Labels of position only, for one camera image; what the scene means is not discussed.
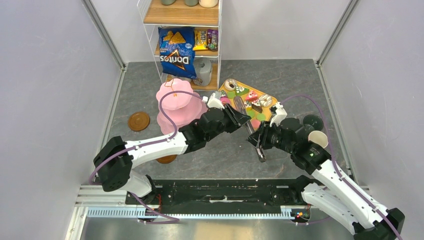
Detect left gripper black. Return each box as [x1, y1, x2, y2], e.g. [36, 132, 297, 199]
[205, 102, 252, 142]

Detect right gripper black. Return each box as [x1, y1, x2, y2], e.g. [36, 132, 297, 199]
[245, 120, 295, 154]

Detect metal serving tongs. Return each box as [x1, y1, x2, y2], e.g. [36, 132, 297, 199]
[233, 95, 267, 163]

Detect yellow cake slice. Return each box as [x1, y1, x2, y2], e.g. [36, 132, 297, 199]
[244, 100, 252, 111]

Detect green cake slice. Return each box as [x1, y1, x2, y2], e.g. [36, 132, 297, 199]
[235, 85, 250, 97]

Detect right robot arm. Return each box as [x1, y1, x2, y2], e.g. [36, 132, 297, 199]
[247, 118, 405, 240]

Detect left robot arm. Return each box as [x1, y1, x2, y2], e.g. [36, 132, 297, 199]
[93, 104, 251, 205]

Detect pink sandwich cookie front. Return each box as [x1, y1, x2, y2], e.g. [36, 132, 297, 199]
[250, 119, 261, 131]

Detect green sandwich cookie left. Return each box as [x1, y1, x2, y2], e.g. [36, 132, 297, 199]
[246, 110, 256, 119]

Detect green sandwich cookie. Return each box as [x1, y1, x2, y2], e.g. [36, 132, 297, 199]
[246, 110, 256, 119]
[256, 113, 267, 121]

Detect green sandwich cookie right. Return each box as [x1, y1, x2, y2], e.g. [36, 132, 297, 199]
[256, 113, 267, 121]

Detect chocolate cake slice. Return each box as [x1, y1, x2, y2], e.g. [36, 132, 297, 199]
[251, 99, 263, 114]

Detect yellow serving tray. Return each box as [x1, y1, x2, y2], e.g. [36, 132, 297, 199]
[218, 78, 277, 130]

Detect red strawberry cake slice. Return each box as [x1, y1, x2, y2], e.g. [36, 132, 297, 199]
[245, 90, 258, 102]

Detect chocolate white donut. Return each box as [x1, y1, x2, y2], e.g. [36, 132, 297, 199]
[224, 78, 237, 92]

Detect white striped donut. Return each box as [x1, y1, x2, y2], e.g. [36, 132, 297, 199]
[258, 94, 273, 108]

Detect pink three-tier cake stand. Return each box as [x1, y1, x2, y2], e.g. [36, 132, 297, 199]
[156, 78, 208, 135]

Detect grey ceramic mug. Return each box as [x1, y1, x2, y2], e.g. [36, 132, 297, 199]
[193, 57, 213, 87]

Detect brown round coaster near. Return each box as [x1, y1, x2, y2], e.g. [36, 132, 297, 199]
[156, 154, 177, 164]

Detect brown round coaster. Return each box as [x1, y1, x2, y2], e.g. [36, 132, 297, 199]
[156, 154, 177, 164]
[127, 111, 150, 132]

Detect yellow M&M candy bag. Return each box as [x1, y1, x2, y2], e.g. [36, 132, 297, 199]
[193, 30, 208, 51]

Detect blue Doritos chip bag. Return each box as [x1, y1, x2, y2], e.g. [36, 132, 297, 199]
[158, 26, 197, 79]

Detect brown round coaster far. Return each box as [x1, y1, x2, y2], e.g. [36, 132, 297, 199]
[127, 111, 150, 132]

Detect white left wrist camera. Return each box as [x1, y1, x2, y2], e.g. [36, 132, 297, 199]
[201, 91, 225, 110]

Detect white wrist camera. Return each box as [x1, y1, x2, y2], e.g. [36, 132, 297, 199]
[201, 91, 225, 110]
[269, 101, 288, 127]

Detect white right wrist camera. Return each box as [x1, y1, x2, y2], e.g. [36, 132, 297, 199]
[269, 101, 288, 127]

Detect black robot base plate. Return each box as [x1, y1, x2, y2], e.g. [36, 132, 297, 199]
[141, 176, 307, 215]

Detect white wire wooden shelf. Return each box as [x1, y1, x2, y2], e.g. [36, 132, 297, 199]
[136, 0, 223, 91]

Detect white cable track rail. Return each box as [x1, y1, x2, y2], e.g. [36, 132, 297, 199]
[86, 205, 299, 220]

